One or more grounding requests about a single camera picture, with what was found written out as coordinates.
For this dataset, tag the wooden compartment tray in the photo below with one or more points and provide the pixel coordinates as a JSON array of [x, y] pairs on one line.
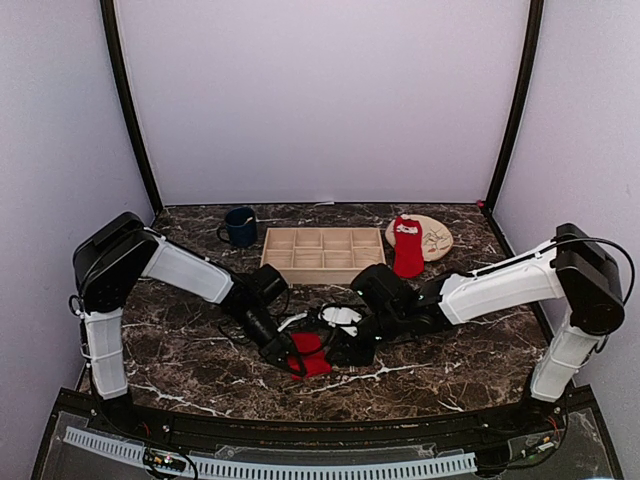
[[322, 256]]

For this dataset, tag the white slotted cable duct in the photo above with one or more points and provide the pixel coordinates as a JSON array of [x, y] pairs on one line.
[[235, 462]]

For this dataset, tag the plain red sock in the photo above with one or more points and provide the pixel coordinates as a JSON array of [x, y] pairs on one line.
[[310, 347]]

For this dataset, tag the black right corner post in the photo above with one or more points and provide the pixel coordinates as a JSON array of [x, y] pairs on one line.
[[521, 90]]

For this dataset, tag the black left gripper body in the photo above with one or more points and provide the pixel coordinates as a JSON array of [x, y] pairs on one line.
[[273, 347]]

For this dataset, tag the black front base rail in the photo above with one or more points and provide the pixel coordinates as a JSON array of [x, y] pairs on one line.
[[576, 420]]

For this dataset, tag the black left corner post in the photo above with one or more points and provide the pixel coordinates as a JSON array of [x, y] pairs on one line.
[[126, 100]]

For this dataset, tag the round beige decorated plate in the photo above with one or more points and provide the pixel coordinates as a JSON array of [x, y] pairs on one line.
[[437, 240]]

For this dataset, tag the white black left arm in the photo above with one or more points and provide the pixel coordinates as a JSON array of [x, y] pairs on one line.
[[110, 264]]

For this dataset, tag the red santa sock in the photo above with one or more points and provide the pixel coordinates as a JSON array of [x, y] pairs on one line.
[[408, 259]]

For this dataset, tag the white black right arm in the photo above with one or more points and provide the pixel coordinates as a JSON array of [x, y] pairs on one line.
[[571, 266]]

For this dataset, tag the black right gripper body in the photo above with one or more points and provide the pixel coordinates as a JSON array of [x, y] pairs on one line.
[[365, 353]]

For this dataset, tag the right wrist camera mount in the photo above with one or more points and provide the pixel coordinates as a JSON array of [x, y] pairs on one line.
[[344, 318]]

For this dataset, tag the black corner post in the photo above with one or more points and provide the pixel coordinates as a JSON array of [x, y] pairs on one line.
[[521, 90], [126, 100]]

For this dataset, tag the dark blue mug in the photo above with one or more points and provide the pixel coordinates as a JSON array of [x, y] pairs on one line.
[[239, 227]]

